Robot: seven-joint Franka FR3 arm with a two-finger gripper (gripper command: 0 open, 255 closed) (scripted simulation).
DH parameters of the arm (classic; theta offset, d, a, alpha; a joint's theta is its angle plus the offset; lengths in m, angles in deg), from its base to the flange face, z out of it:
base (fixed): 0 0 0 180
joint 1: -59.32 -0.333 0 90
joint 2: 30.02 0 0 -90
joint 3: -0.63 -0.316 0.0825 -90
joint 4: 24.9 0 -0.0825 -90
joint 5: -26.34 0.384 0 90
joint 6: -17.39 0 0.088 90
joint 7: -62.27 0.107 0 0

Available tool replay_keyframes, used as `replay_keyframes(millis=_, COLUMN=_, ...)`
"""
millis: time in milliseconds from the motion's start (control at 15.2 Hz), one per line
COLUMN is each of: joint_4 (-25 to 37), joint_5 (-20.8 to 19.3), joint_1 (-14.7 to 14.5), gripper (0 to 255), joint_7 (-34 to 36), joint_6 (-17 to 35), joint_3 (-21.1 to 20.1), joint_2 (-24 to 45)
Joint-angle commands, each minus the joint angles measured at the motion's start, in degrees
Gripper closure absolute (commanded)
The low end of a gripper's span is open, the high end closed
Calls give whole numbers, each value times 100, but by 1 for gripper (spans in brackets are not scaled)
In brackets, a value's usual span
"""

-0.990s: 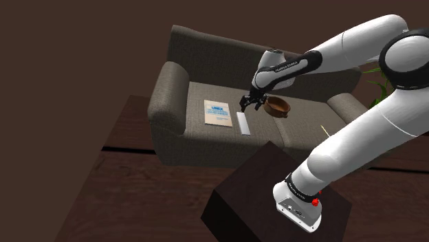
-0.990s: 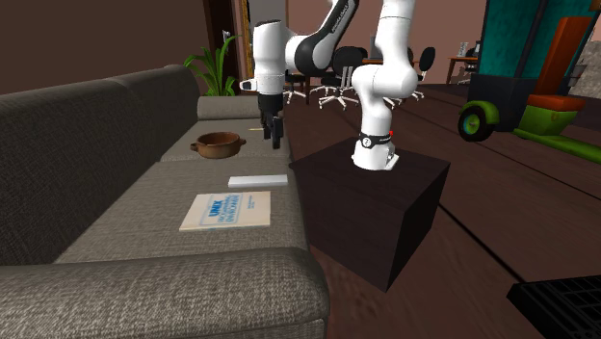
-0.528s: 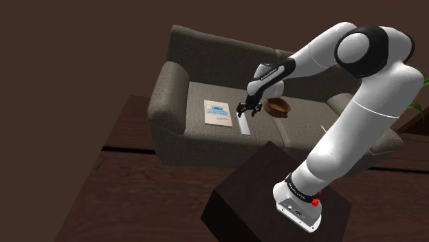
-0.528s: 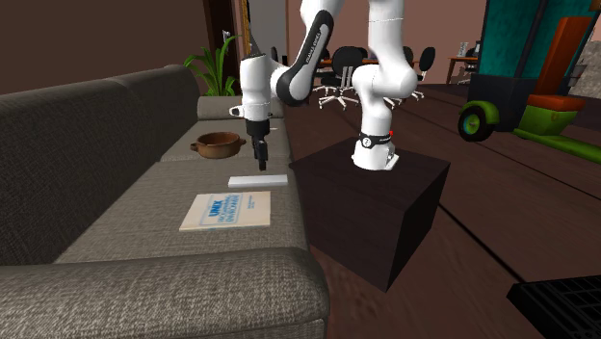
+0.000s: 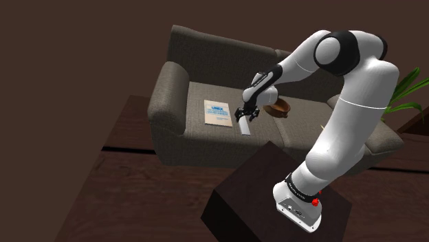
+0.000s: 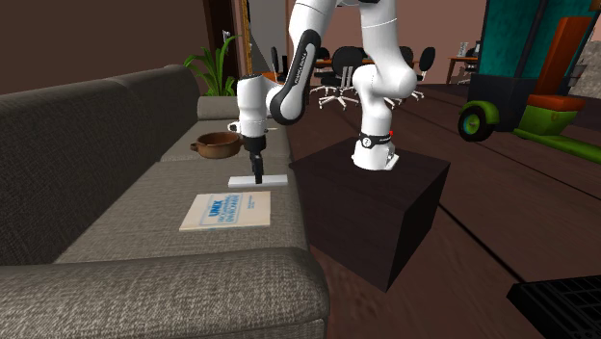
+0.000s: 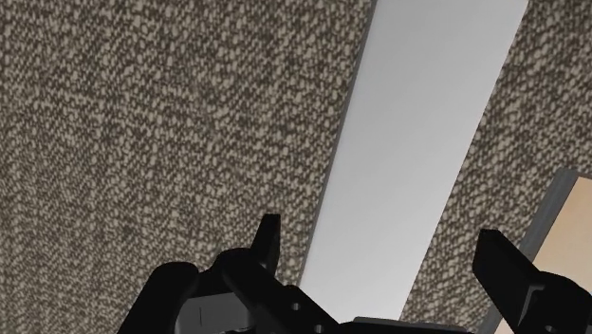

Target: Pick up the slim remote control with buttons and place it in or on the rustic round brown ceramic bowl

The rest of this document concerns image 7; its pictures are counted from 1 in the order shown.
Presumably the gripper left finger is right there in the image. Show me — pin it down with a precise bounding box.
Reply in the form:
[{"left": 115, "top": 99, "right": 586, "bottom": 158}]
[{"left": 117, "top": 213, "right": 342, "bottom": 334}]

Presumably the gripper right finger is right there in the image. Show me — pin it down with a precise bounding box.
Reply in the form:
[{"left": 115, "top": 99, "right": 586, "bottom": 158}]
[{"left": 472, "top": 228, "right": 592, "bottom": 334}]

